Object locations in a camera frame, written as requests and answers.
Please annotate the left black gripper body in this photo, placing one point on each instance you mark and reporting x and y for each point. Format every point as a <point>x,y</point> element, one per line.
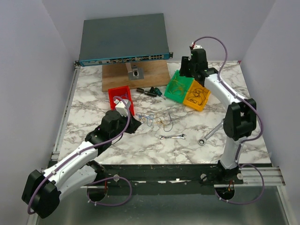
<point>123,124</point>

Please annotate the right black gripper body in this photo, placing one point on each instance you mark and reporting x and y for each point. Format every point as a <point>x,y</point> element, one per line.
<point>193,69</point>

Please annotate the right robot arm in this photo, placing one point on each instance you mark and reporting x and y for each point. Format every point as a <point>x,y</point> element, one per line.
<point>240,118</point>

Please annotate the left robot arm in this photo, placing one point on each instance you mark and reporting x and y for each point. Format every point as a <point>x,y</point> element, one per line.
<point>44,190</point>

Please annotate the green plastic bin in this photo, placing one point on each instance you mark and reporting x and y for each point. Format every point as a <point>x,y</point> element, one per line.
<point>178,87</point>

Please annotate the yellow plastic bin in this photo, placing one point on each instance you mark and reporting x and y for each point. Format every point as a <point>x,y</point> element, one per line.
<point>196,97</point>

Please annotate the wooden board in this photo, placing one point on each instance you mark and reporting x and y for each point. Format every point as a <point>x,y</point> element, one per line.
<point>155,74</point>

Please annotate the red plastic bin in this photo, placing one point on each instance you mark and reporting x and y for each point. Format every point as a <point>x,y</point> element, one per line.
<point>124,93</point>

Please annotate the black metal socket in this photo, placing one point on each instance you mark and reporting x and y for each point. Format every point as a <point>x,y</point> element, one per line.
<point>140,90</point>

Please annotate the black cylindrical bit holder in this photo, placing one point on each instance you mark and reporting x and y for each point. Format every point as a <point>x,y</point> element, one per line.
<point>151,94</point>

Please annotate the small open-end wrench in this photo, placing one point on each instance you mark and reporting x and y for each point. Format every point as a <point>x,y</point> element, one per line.
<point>182,136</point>

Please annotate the ratchet wrench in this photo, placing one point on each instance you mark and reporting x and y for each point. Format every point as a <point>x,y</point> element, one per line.
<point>202,141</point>

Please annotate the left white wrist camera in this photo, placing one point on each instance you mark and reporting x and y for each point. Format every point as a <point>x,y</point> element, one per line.
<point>122,106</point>

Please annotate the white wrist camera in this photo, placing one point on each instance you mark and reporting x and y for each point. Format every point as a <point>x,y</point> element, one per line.
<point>122,106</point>
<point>194,46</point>

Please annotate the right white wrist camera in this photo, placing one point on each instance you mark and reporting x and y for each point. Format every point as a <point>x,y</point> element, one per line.
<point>194,46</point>

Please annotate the green handled screwdriver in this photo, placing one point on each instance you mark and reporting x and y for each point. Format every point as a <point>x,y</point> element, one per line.
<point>157,91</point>

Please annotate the grey metal bracket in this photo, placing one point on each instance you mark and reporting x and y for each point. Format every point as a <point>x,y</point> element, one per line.
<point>134,71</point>

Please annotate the grey network switch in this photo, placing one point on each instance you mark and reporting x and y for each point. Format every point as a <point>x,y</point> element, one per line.
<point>123,40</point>

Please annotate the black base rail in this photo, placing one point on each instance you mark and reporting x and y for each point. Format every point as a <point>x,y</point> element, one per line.
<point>180,179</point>

